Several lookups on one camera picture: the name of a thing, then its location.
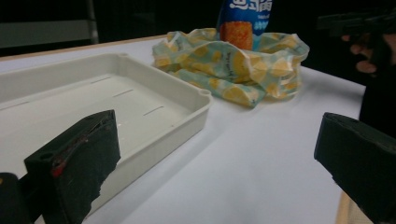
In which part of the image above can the blue snack packet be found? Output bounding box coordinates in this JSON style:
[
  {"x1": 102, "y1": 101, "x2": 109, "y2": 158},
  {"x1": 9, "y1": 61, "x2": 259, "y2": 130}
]
[{"x1": 216, "y1": 0, "x2": 275, "y2": 51}]

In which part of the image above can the yellow patterned cloth bag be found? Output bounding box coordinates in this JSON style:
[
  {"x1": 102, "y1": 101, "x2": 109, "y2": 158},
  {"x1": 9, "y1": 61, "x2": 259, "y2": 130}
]
[{"x1": 151, "y1": 27, "x2": 311, "y2": 109}]

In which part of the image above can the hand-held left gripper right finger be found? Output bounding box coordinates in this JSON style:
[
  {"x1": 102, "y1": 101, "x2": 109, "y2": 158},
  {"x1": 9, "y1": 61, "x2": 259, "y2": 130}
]
[{"x1": 313, "y1": 112, "x2": 396, "y2": 224}]

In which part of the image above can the white plastic tray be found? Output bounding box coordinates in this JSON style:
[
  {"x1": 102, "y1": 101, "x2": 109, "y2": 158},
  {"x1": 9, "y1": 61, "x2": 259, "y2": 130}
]
[{"x1": 0, "y1": 52, "x2": 214, "y2": 218}]

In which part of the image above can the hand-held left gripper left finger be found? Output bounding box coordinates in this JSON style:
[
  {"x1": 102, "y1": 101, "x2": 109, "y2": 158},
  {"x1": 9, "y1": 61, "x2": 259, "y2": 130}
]
[{"x1": 23, "y1": 109, "x2": 121, "y2": 224}]

